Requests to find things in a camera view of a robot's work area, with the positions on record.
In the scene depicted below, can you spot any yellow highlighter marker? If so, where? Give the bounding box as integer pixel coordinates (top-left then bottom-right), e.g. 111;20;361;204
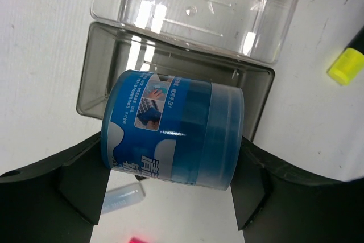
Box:
327;28;363;85

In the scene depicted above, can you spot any clear transparent tray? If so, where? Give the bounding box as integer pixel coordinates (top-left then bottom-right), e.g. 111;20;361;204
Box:
90;0;298;64

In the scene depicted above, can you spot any blue cleaning gel jar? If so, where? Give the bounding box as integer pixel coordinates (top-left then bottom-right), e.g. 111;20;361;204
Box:
101;70;244;190

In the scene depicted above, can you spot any pink highlighter marker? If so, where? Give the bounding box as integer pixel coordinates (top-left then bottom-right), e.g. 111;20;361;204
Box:
129;237;147;243

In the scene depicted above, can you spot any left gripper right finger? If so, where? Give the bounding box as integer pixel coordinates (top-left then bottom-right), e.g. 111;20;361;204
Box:
231;138;363;242

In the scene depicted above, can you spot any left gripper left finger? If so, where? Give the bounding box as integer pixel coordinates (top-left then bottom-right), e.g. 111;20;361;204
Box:
1;133;110;242

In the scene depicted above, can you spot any grey transparent tray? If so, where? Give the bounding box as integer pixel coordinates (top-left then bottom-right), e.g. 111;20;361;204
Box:
76;22;275;140

